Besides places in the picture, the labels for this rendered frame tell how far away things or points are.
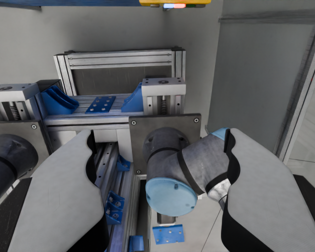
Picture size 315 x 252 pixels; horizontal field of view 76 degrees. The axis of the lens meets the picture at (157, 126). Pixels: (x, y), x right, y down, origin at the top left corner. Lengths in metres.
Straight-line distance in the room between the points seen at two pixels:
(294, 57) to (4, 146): 0.94
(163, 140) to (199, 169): 0.17
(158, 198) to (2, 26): 1.68
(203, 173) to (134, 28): 1.30
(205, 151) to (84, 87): 1.19
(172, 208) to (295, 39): 0.65
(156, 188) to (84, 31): 1.38
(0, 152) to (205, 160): 0.56
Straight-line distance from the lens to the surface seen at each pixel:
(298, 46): 0.82
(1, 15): 1.90
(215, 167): 0.44
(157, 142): 0.58
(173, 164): 0.48
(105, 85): 1.48
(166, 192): 0.46
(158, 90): 0.63
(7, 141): 0.75
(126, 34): 1.60
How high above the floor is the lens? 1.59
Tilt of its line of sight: 63 degrees down
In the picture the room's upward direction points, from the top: 178 degrees clockwise
